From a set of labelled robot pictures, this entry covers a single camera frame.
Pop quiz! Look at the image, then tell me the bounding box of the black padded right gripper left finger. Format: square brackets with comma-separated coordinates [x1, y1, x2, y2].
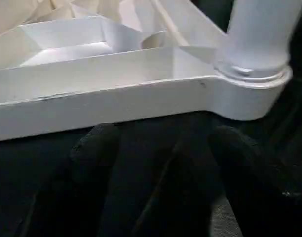
[17, 124, 121, 237]

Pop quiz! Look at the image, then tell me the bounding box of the white plastic table leg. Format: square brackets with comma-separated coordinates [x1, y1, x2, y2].
[213, 0, 302, 84]

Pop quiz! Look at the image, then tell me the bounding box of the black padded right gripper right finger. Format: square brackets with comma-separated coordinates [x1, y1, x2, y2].
[208, 125, 302, 237]

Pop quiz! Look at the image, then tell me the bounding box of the white plastic table top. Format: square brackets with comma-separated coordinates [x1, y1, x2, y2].
[0, 0, 293, 143]

